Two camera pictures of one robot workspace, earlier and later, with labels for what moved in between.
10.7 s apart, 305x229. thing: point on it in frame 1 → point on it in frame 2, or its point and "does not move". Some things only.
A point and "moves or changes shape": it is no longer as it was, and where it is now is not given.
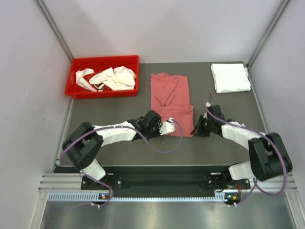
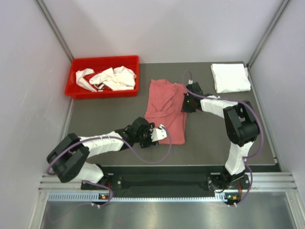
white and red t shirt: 116,78 does not move
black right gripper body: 204,128 → 188,106
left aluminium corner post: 55,27 does not move
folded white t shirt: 230,78 does not move
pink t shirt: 170,97 moves or changes shape
